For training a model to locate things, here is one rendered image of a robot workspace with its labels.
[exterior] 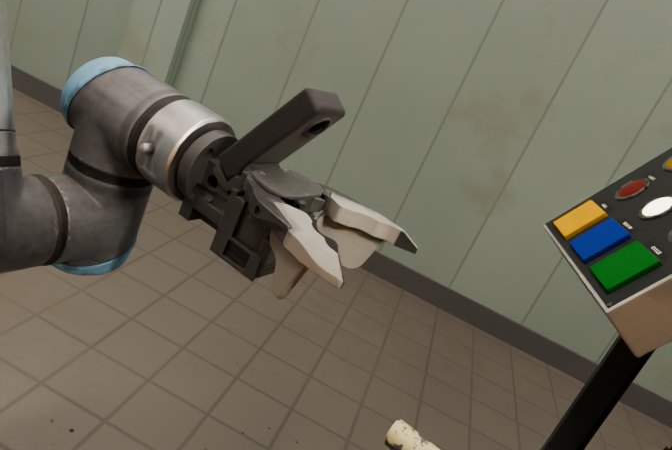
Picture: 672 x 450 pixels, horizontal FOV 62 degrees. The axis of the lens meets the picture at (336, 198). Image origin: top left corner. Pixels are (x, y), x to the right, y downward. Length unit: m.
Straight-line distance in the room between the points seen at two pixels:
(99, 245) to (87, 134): 0.11
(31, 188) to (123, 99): 0.12
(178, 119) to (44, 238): 0.16
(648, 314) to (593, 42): 2.10
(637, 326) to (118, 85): 0.67
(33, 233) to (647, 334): 0.71
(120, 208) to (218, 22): 2.52
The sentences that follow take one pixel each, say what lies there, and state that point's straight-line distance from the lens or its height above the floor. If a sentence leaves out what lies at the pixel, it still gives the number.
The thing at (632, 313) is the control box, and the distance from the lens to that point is 0.81.
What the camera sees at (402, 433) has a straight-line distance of 0.93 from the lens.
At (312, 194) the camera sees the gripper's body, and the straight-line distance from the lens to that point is 0.48.
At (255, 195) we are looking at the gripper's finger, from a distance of 0.44.
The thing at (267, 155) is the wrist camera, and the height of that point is 1.03.
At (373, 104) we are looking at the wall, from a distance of 2.83.
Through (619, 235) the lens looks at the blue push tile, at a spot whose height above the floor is 1.03.
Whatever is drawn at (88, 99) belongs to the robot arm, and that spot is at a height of 0.99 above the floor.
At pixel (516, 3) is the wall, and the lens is 2.79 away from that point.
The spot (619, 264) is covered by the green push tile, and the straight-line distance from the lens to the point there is 0.86.
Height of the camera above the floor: 1.17
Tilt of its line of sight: 18 degrees down
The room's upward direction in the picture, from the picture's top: 24 degrees clockwise
